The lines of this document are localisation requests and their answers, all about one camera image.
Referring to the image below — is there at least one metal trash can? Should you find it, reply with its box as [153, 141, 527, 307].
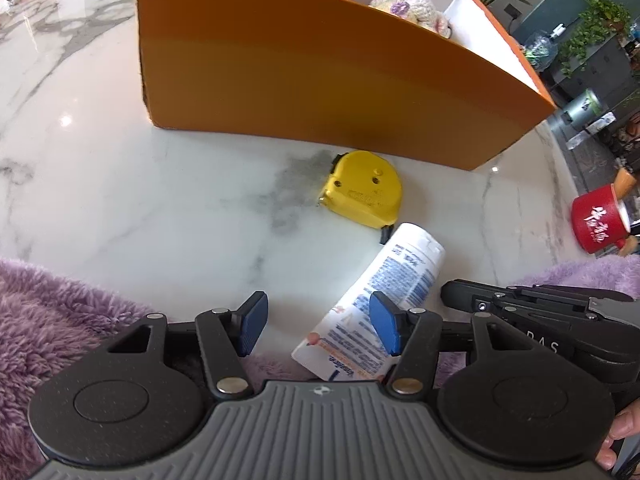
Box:
[565, 87, 609, 129]

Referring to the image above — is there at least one purple fluffy blanket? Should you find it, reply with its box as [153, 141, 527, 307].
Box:
[0, 255, 640, 467]

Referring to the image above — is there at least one orange cardboard box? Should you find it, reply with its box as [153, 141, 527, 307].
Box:
[136, 0, 558, 172]

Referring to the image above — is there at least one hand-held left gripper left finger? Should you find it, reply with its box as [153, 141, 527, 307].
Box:
[107, 290, 269, 401]

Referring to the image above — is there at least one white lotion tube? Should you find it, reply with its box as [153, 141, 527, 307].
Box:
[291, 222, 446, 381]

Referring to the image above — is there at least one cream crochet doll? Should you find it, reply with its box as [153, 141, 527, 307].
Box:
[369, 0, 453, 39]

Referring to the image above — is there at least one hanging ivy plant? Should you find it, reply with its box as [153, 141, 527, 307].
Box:
[557, 0, 634, 79]

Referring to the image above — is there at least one red mug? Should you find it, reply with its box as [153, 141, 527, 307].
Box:
[571, 183, 632, 255]

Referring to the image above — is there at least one wooden handled tool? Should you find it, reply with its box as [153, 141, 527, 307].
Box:
[614, 167, 640, 202]

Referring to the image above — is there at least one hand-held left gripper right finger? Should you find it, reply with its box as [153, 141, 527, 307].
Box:
[369, 290, 531, 396]

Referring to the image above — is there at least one yellow tape measure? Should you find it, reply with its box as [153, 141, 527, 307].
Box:
[318, 150, 403, 245]

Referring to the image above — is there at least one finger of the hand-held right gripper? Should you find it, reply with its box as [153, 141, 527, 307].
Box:
[440, 280, 592, 328]
[505, 284, 636, 307]

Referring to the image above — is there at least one large water bottle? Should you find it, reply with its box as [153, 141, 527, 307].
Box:
[524, 25, 566, 69]

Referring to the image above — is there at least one dark grey cabinet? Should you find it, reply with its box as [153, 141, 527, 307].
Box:
[540, 30, 640, 111]

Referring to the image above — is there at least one person's right hand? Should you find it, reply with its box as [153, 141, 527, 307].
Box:
[597, 400, 640, 472]

